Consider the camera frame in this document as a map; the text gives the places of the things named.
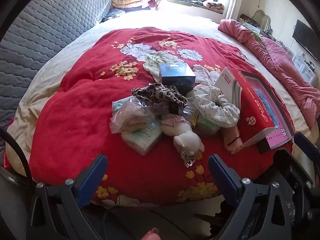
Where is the green floral tissue pack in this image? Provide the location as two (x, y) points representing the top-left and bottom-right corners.
(121, 119), (163, 156)

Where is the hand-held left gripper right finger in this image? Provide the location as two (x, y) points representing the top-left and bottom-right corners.
(209, 154), (300, 240)

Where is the small green tissue pack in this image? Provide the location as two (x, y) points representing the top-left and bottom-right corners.
(194, 115), (222, 137)

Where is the dark patterned pillow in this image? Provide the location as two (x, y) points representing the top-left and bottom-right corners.
(101, 8), (127, 23)

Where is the pink book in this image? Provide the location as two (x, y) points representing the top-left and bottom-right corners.
(252, 80), (293, 149)

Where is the small barcode tissue pack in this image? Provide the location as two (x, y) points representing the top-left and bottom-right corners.
(180, 97), (199, 119)

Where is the white floral scrunchie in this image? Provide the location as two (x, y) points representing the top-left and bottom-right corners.
(192, 84), (240, 128)

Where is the vanity mirror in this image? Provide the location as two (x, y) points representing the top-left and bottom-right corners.
(252, 10), (272, 30)

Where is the white drawer cabinet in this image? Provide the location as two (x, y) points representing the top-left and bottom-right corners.
(291, 51), (317, 83)

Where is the black television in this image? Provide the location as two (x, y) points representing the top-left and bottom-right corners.
(292, 19), (320, 62)

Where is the grey quilted headboard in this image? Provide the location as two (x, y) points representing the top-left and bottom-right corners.
(0, 0), (113, 170)

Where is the long red tissue pack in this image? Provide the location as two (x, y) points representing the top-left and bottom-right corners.
(214, 67), (275, 147)

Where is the stack of folded blankets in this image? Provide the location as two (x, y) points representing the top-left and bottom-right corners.
(111, 0), (158, 12)

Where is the person's left hand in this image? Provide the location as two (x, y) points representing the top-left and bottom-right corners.
(144, 227), (160, 240)

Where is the clear plastic bag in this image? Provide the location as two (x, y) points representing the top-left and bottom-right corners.
(109, 96), (152, 133)

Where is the red floral blanket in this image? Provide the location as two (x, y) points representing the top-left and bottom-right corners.
(29, 26), (294, 208)

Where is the black cable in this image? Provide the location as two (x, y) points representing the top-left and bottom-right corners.
(0, 127), (34, 188)

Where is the white plush bear keychain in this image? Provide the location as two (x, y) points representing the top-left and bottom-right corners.
(161, 114), (205, 168)

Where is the pink quilt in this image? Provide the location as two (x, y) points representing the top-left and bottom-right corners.
(217, 19), (320, 130)

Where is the dark shiny box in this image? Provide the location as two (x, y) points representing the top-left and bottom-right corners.
(158, 62), (196, 92)

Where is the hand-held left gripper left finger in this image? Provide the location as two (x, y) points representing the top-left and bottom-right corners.
(27, 154), (108, 240)

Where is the bed with cream sheet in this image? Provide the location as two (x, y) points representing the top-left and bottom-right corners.
(5, 11), (315, 180)

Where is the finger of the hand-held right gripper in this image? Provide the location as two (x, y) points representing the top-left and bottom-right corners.
(294, 132), (320, 160)
(274, 149), (314, 193)

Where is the leopard print scrunchie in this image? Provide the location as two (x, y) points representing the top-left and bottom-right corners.
(131, 83), (188, 114)

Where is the brown patterned blanket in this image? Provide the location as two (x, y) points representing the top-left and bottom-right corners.
(204, 1), (225, 13)

